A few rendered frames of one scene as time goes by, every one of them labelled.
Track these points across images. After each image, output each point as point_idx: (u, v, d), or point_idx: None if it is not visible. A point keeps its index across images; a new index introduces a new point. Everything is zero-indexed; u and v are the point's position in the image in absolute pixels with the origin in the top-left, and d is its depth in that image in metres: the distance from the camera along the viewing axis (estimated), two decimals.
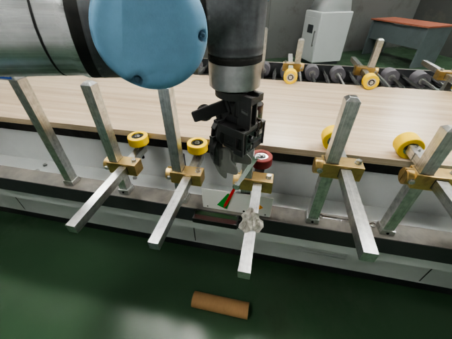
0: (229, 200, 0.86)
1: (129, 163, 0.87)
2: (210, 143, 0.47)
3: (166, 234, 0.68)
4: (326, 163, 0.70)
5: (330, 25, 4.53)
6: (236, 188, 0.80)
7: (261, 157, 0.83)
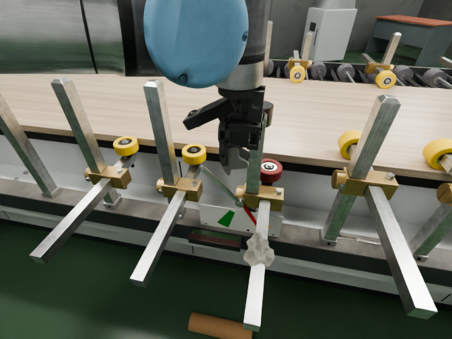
0: (253, 218, 0.72)
1: (114, 175, 0.75)
2: (220, 146, 0.47)
3: (155, 266, 0.55)
4: (350, 177, 0.57)
5: (333, 23, 4.40)
6: (240, 205, 0.67)
7: (268, 167, 0.71)
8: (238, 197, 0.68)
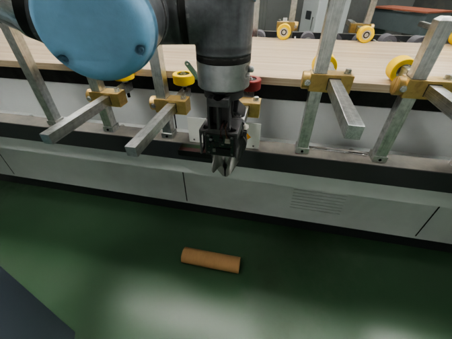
0: None
1: (112, 92, 0.84)
2: None
3: (146, 145, 0.65)
4: (314, 72, 0.67)
5: None
6: None
7: (249, 79, 0.82)
8: None
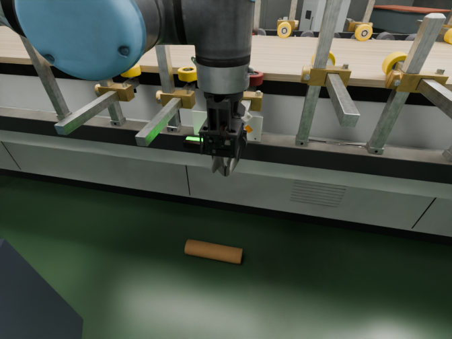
0: None
1: (120, 87, 0.88)
2: None
3: (155, 136, 0.68)
4: (313, 68, 0.70)
5: None
6: None
7: (251, 74, 0.87)
8: None
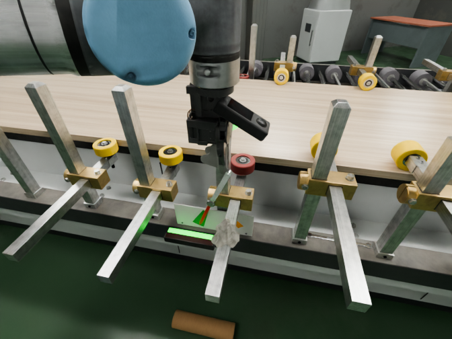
0: (204, 216, 0.76)
1: (92, 175, 0.77)
2: None
3: (123, 263, 0.57)
4: (312, 178, 0.59)
5: (328, 24, 4.42)
6: (210, 205, 0.70)
7: (242, 161, 0.76)
8: None
